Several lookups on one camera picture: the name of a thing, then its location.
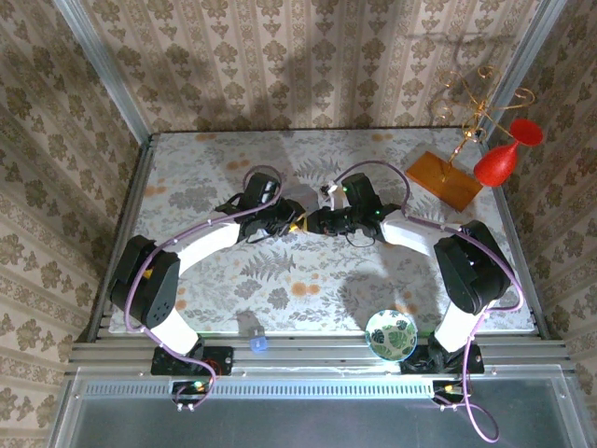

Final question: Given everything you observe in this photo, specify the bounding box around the floral patterned table sheet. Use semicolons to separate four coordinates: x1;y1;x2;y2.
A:
108;130;535;333

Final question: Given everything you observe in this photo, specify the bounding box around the green leaf pattern bowl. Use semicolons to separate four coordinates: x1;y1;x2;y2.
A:
364;309;419;363

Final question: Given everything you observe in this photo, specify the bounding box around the red plastic wine glass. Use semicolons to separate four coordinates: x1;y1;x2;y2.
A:
473;118;545;188

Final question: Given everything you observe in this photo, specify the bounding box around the small black electronics box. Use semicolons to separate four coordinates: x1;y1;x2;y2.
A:
432;380;471;406
171;380;210;406

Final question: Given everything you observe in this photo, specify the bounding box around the grey metal sheet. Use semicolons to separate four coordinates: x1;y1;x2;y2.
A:
46;368;597;448

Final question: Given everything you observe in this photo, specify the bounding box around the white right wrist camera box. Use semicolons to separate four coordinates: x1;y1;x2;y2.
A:
320;183;345;210

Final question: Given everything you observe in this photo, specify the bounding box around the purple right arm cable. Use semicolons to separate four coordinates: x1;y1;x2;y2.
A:
333;161;526;443

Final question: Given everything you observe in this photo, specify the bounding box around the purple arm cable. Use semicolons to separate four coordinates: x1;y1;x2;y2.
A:
333;161;526;443
123;165;285;413

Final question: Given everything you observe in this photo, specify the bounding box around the gold wire stand amber base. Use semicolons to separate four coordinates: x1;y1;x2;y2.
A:
404;64;536;214

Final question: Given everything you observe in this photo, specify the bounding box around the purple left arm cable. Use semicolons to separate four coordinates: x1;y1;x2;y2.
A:
123;165;285;413

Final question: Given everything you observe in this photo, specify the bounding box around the aluminium extrusion table frame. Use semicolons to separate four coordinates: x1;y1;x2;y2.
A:
64;133;579;377

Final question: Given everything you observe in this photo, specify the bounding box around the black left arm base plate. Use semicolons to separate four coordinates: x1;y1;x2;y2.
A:
151;345;234;377

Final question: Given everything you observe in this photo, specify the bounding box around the slotted grey cable duct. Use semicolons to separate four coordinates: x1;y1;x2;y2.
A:
81;376;568;399

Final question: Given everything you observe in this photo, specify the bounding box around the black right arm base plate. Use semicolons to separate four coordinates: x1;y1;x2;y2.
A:
399;347;485;374

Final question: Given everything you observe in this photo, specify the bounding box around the aluminium corner post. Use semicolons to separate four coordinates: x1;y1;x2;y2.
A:
479;0;568;136
54;0;154;148

